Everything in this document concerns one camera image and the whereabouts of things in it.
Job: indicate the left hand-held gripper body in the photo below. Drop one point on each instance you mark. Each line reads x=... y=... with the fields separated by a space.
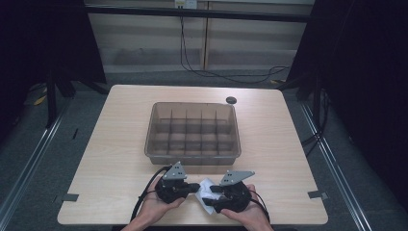
x=173 y=189

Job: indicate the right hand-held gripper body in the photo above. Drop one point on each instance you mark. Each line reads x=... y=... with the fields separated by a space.
x=235 y=195

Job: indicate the person's right hand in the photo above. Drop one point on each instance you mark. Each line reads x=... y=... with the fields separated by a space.
x=250 y=215

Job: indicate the person's left hand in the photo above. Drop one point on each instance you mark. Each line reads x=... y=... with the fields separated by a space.
x=157 y=208

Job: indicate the translucent brown divided storage box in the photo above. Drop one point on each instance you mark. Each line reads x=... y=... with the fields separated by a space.
x=192 y=134

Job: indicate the grey tape strip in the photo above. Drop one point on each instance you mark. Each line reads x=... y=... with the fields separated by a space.
x=317 y=194
x=70 y=197

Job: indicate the black round cap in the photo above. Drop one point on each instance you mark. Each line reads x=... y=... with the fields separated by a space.
x=231 y=100

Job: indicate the small black floor tape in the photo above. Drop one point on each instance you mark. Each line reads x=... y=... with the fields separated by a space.
x=75 y=133

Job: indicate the yellow floor tape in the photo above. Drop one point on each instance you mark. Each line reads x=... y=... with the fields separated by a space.
x=276 y=82
x=40 y=100

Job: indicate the black metal stand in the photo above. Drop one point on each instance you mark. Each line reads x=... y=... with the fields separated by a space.
x=51 y=99
x=317 y=96

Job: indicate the black horizontal bar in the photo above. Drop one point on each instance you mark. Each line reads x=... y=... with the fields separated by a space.
x=192 y=12

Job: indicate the black curtain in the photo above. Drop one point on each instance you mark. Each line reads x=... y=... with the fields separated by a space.
x=369 y=80
x=38 y=38

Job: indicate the aluminium floor rail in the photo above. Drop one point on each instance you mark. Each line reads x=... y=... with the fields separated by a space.
x=32 y=160
x=336 y=166

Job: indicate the white wall outlet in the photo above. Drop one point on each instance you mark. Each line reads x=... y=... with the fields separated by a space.
x=186 y=3

